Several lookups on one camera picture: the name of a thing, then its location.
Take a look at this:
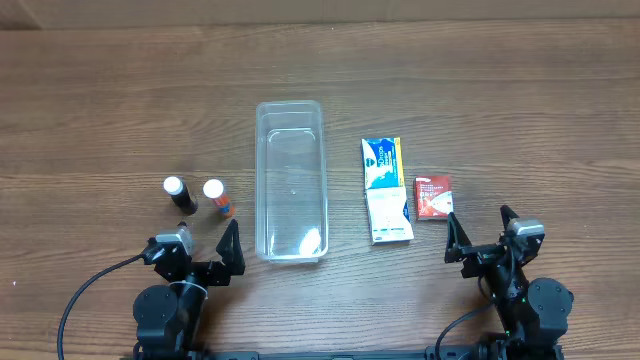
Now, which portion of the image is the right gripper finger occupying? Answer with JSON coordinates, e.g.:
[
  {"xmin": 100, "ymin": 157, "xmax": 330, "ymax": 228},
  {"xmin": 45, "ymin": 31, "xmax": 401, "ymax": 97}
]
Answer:
[
  {"xmin": 500, "ymin": 205, "xmax": 519, "ymax": 230},
  {"xmin": 444, "ymin": 212, "xmax": 471, "ymax": 263}
]

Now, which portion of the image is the dark bottle white cap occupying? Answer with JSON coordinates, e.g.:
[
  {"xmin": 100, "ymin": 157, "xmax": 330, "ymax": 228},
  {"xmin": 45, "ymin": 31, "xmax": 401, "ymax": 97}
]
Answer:
[{"xmin": 163, "ymin": 176, "xmax": 198, "ymax": 216}]

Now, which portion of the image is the orange Redoxon tube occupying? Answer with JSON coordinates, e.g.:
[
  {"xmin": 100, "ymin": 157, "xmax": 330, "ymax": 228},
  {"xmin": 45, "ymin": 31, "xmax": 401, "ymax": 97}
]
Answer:
[{"xmin": 203, "ymin": 179, "xmax": 235, "ymax": 218}]

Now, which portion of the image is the red medicine box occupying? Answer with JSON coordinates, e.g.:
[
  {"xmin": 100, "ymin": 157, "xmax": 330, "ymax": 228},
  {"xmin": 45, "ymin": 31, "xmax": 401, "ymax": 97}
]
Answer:
[{"xmin": 414, "ymin": 175, "xmax": 454, "ymax": 220}]

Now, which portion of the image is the clear plastic container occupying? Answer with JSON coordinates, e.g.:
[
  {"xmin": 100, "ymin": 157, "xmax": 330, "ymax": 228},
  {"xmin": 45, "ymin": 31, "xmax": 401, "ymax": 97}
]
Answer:
[{"xmin": 255, "ymin": 100, "xmax": 328, "ymax": 263}]

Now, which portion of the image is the white medicine box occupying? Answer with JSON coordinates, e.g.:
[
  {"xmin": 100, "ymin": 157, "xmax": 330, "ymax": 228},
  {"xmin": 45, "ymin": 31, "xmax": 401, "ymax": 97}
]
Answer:
[{"xmin": 366, "ymin": 187, "xmax": 414, "ymax": 245}]

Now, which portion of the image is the blue yellow cough drops box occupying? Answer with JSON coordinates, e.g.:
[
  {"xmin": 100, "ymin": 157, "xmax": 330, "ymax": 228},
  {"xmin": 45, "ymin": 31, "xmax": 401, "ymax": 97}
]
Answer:
[{"xmin": 361, "ymin": 137, "xmax": 405, "ymax": 190}]

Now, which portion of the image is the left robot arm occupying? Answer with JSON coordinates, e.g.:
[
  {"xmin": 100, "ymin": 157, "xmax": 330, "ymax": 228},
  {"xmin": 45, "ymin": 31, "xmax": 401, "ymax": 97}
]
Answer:
[{"xmin": 133, "ymin": 220, "xmax": 246, "ymax": 359}]

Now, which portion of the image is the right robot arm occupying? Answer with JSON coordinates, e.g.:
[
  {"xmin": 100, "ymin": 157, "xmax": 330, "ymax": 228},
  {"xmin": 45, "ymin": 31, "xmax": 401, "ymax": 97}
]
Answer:
[{"xmin": 433, "ymin": 205, "xmax": 574, "ymax": 360}]

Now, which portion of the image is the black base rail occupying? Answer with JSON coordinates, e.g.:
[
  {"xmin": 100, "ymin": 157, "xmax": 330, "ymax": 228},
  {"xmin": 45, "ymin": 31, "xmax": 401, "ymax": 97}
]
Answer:
[{"xmin": 203, "ymin": 346, "xmax": 437, "ymax": 360}]

